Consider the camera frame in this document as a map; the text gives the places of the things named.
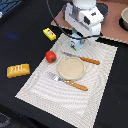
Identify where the beige bowl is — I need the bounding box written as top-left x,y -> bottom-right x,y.
121,7 -> 128,30

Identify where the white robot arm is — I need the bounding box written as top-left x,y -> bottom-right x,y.
65,0 -> 104,41

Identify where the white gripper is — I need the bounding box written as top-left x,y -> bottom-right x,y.
65,2 -> 104,41

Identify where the large grey pot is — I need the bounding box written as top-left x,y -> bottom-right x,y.
96,3 -> 108,16

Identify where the red tomato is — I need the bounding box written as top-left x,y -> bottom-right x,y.
45,51 -> 57,63

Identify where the orange bread loaf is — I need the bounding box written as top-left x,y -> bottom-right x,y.
7,64 -> 30,78

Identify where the fork with wooden handle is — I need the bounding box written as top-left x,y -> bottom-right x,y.
48,72 -> 88,91

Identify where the woven beige placemat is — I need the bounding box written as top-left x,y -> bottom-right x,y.
16,34 -> 117,128

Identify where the yellow butter box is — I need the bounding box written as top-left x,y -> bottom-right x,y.
43,28 -> 56,41

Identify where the round beige plate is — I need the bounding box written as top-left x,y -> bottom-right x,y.
58,57 -> 86,80

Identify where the knife with wooden handle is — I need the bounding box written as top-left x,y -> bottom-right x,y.
61,51 -> 100,65

